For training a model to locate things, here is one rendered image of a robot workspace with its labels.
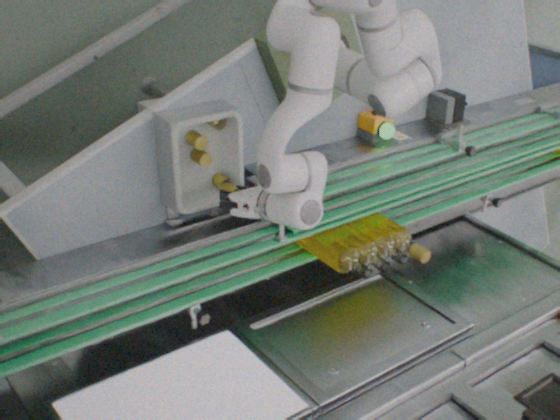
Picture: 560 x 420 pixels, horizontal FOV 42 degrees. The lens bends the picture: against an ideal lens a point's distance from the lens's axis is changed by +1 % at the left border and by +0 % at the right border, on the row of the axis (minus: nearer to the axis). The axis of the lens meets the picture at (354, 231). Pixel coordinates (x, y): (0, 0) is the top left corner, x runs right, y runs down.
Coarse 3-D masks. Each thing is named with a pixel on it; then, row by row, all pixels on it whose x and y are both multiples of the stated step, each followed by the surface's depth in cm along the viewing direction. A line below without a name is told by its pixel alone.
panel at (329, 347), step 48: (336, 288) 183; (384, 288) 185; (240, 336) 164; (288, 336) 166; (336, 336) 167; (384, 336) 168; (432, 336) 168; (96, 384) 148; (288, 384) 151; (336, 384) 152
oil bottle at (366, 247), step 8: (344, 224) 182; (336, 232) 178; (344, 232) 179; (352, 232) 179; (352, 240) 175; (360, 240) 176; (368, 240) 176; (360, 248) 173; (368, 248) 173; (376, 248) 174; (360, 256) 173; (368, 256) 173; (368, 264) 174
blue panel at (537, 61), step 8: (536, 56) 293; (544, 56) 294; (536, 64) 283; (544, 64) 283; (552, 64) 284; (536, 72) 273; (544, 72) 273; (552, 72) 274; (536, 80) 264; (544, 80) 264; (552, 80) 265; (536, 88) 255
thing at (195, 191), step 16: (224, 112) 160; (176, 128) 153; (192, 128) 164; (208, 128) 167; (240, 128) 164; (176, 144) 155; (208, 144) 169; (224, 144) 170; (240, 144) 166; (176, 160) 156; (192, 160) 168; (224, 160) 172; (240, 160) 168; (176, 176) 158; (192, 176) 169; (208, 176) 172; (240, 176) 170; (176, 192) 160; (192, 192) 170; (208, 192) 171; (192, 208) 165
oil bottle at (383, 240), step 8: (352, 224) 182; (360, 224) 182; (368, 224) 183; (360, 232) 180; (368, 232) 179; (376, 232) 179; (384, 232) 179; (376, 240) 176; (384, 240) 176; (392, 240) 177; (384, 248) 176; (384, 256) 177
